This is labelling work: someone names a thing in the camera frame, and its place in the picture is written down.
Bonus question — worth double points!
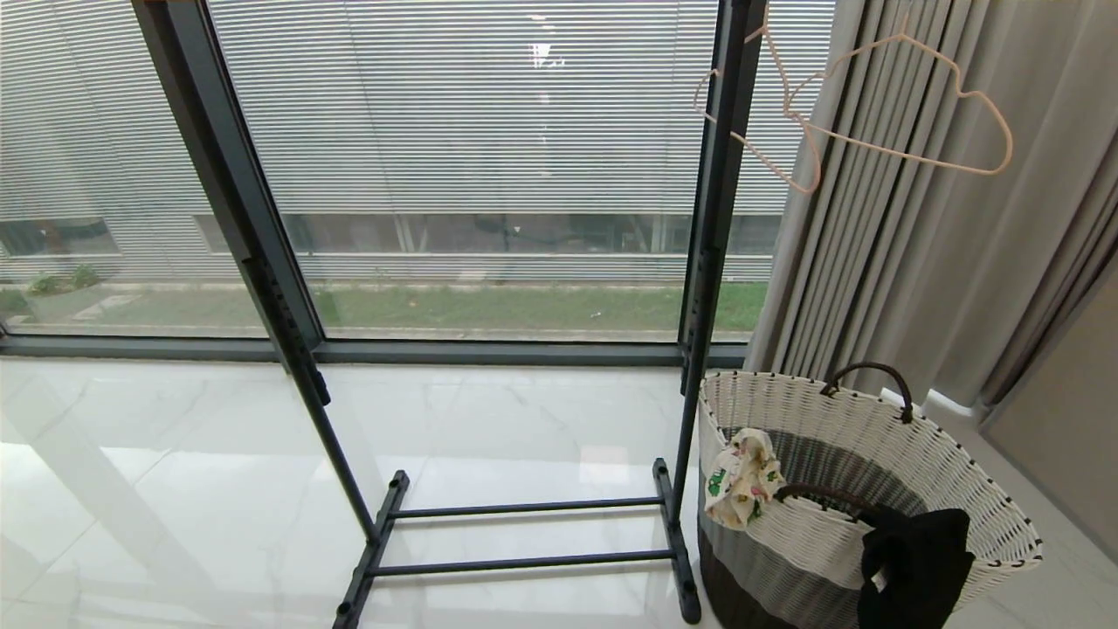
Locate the pink clothes hanger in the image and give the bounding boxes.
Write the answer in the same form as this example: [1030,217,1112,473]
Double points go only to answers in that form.
[694,0,823,196]
[783,9,1015,176]

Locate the black garment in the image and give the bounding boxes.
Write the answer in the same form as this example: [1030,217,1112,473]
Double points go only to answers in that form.
[857,504,977,629]

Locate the black clothes rack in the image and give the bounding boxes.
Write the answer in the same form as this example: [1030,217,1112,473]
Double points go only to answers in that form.
[131,0,771,629]

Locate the white laundry basket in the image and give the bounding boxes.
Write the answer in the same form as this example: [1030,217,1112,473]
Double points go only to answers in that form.
[696,362,1045,629]

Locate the window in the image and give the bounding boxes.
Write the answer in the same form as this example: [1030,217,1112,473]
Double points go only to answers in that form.
[0,0,837,368]

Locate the cream printed garment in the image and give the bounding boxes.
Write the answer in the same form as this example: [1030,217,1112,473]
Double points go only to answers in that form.
[704,427,787,531]

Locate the beige curtain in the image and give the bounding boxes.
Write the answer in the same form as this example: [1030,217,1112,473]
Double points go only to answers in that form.
[744,0,1118,408]

